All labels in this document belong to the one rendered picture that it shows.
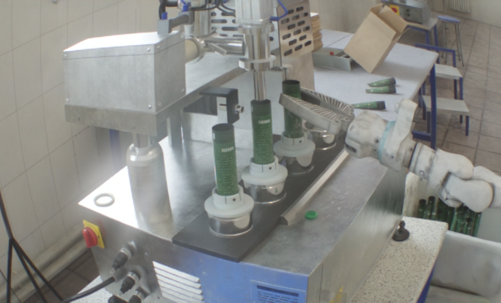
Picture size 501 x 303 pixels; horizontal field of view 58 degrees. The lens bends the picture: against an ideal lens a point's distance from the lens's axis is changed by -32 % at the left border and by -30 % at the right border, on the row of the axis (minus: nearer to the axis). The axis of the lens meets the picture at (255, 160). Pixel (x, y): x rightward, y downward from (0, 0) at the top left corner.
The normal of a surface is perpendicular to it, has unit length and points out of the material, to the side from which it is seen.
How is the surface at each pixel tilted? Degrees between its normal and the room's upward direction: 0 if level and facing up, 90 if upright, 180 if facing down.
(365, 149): 105
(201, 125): 90
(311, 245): 0
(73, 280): 0
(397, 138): 60
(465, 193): 90
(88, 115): 90
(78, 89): 90
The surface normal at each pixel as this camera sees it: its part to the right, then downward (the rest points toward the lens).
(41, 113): 0.88, 0.16
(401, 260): -0.05, -0.91
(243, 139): -0.48, 0.39
